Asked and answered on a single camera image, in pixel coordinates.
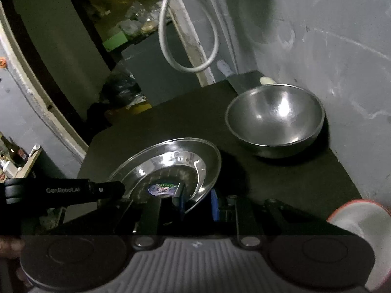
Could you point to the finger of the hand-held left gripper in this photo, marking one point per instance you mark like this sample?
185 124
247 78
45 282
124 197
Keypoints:
107 189

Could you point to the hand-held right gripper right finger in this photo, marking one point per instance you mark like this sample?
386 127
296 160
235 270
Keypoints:
215 207

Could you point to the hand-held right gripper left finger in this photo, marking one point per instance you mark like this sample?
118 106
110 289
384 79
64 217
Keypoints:
182 203

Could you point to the stainless steel plate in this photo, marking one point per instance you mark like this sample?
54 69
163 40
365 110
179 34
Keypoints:
171 161

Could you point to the stainless steel bowl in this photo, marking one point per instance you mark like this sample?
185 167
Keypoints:
275 122

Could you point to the white bowl with red rim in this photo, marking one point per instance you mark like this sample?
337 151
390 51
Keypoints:
366 235

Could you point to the wooden counter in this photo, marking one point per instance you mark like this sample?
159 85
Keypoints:
29 161

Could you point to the yellow box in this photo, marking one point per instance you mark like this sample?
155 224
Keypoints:
140 107

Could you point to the black plastic bag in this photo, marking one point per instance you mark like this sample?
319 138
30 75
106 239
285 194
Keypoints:
122 90

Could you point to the grey cabinet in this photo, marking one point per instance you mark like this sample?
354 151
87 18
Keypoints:
158 67

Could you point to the green box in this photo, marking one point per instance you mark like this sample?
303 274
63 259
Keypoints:
115 41

